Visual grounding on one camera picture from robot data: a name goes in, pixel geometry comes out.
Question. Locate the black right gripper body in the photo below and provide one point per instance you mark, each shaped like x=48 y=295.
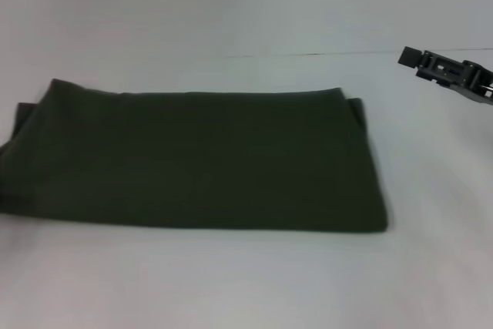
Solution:
x=481 y=84

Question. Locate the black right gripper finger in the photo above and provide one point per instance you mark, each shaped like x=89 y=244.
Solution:
x=435 y=67

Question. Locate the dark green t-shirt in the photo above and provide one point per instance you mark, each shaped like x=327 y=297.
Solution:
x=192 y=159

